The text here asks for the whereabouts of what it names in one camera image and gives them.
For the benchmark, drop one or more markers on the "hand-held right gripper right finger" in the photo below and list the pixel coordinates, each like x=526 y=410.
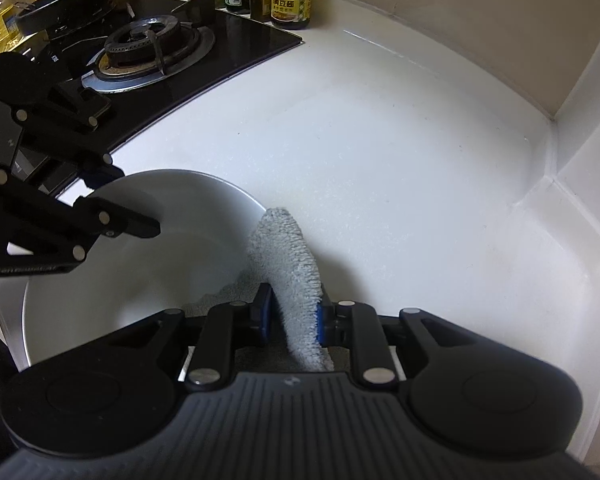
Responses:
x=322 y=322

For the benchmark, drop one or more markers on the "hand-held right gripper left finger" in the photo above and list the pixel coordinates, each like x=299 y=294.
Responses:
x=264 y=312

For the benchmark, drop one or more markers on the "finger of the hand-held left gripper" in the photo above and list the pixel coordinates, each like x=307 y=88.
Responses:
x=135 y=225
x=102 y=175

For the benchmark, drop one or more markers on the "white ceramic bowl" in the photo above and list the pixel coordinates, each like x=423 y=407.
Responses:
x=180 y=245

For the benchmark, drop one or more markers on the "green grey microfiber cloth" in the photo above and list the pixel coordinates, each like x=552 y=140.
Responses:
x=290 y=260

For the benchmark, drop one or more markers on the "large yellow oil bottle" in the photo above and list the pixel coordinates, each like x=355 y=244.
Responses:
x=2 y=27

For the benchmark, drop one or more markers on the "metal gas burner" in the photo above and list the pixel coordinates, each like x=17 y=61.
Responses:
x=150 y=47

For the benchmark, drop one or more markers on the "black glass gas cooktop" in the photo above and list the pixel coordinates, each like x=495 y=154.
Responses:
x=240 y=35

